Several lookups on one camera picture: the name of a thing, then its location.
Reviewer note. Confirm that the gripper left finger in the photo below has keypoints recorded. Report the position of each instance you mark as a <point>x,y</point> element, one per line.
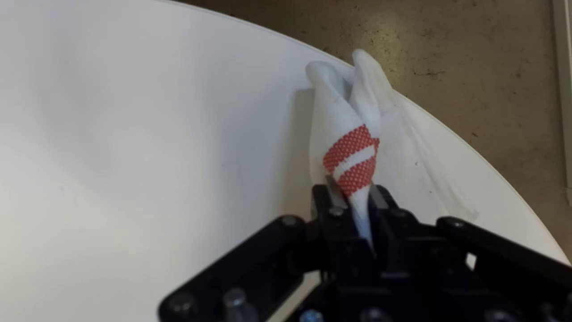
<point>268,264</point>

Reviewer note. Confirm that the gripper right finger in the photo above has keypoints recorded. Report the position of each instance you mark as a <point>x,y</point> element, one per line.
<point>447,264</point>

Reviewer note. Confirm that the white towel with red stripes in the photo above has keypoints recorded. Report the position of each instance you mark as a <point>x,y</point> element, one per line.
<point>357,138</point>

